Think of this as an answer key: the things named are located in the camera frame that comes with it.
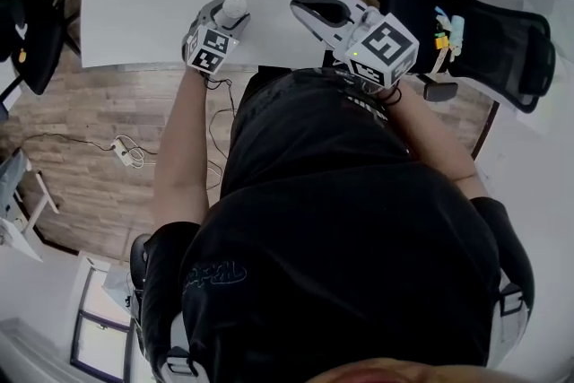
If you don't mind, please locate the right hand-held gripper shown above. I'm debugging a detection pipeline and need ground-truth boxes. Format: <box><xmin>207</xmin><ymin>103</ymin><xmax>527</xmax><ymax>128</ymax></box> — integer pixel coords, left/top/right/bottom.
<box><xmin>290</xmin><ymin>0</ymin><xmax>421</xmax><ymax>89</ymax></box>

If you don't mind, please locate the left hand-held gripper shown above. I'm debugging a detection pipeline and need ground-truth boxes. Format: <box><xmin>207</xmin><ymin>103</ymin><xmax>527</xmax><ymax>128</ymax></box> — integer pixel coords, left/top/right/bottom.
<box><xmin>181</xmin><ymin>0</ymin><xmax>252</xmax><ymax>76</ymax></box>

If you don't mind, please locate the person's right forearm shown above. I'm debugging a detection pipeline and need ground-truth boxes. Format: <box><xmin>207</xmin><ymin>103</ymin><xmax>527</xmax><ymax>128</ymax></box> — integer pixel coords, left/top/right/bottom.
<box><xmin>384</xmin><ymin>80</ymin><xmax>491</xmax><ymax>199</ymax></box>

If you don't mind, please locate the person's left forearm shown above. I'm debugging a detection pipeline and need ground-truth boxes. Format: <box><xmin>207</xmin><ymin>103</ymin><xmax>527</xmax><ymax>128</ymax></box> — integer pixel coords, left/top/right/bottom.
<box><xmin>151</xmin><ymin>65</ymin><xmax>213</xmax><ymax>231</ymax></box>

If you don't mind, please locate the black wrist band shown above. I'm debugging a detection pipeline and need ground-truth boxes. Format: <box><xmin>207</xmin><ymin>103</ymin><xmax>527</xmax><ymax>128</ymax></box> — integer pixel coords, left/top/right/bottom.
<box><xmin>203</xmin><ymin>75</ymin><xmax>235</xmax><ymax>92</ymax></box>
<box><xmin>380</xmin><ymin>85</ymin><xmax>404</xmax><ymax>108</ymax></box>

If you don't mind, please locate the pale blue packet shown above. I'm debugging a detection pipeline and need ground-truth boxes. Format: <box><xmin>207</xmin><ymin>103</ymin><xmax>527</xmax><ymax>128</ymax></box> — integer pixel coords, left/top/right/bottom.
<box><xmin>449</xmin><ymin>14</ymin><xmax>466</xmax><ymax>58</ymax></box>

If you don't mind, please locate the white power strip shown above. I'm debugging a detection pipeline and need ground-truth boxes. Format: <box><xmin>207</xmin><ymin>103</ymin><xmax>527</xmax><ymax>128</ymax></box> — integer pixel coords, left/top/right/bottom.
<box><xmin>111</xmin><ymin>137</ymin><xmax>134</xmax><ymax>168</ymax></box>

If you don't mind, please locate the black mesh office chair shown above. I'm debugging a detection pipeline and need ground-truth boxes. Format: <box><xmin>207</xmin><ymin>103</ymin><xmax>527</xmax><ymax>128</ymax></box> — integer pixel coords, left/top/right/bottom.
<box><xmin>0</xmin><ymin>0</ymin><xmax>75</xmax><ymax>104</ymax></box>
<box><xmin>349</xmin><ymin>0</ymin><xmax>558</xmax><ymax>116</ymax></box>

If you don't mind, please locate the person's black t-shirt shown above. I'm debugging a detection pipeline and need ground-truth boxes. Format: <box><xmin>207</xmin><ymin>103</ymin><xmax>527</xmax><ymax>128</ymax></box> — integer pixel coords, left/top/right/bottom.
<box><xmin>142</xmin><ymin>65</ymin><xmax>535</xmax><ymax>383</ymax></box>

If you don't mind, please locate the white standing table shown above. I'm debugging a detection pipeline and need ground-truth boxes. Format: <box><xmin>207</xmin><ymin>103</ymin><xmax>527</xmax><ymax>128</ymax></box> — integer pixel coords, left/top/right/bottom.
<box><xmin>0</xmin><ymin>146</ymin><xmax>60</xmax><ymax>262</ymax></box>

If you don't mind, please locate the black framed window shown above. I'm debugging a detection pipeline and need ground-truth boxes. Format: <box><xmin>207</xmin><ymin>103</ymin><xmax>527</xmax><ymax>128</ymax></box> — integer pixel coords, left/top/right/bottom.
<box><xmin>69</xmin><ymin>266</ymin><xmax>136</xmax><ymax>380</ymax></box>

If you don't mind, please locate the thin black floor cable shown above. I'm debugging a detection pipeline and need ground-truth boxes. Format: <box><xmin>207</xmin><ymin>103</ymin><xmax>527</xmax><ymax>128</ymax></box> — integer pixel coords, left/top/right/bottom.
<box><xmin>21</xmin><ymin>131</ymin><xmax>118</xmax><ymax>152</ymax></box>

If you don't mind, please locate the grey harness strap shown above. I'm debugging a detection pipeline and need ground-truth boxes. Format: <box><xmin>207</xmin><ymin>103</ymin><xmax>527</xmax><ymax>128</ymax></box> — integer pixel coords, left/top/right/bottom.
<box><xmin>491</xmin><ymin>273</ymin><xmax>531</xmax><ymax>367</ymax></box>
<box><xmin>159</xmin><ymin>313</ymin><xmax>199</xmax><ymax>383</ymax></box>

